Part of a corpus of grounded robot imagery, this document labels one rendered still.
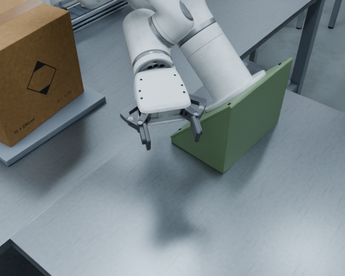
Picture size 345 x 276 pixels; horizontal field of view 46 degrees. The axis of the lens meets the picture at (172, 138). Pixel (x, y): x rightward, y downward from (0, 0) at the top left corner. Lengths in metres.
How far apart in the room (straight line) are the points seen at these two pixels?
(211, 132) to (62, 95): 0.48
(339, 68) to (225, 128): 2.26
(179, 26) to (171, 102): 0.16
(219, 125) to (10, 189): 0.55
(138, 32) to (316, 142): 0.61
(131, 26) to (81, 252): 0.50
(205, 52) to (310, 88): 1.88
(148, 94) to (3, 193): 0.50
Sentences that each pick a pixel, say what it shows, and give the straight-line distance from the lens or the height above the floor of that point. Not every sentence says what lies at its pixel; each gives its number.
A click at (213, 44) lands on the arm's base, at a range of 1.07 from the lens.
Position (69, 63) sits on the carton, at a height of 0.97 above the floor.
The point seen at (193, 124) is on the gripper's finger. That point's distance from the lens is 0.75.
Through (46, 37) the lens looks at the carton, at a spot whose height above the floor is 1.09.
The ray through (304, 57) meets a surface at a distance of 2.41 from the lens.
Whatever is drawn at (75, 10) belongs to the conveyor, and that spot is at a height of 0.88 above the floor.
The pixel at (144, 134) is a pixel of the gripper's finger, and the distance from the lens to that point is 0.74.
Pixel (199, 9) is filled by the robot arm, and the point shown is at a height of 1.15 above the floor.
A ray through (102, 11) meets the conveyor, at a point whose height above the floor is 0.86.
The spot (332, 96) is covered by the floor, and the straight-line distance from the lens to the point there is 2.87.
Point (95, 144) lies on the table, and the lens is 1.16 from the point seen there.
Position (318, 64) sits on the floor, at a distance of 3.16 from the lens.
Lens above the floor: 1.62
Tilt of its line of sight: 43 degrees down
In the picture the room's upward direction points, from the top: straight up
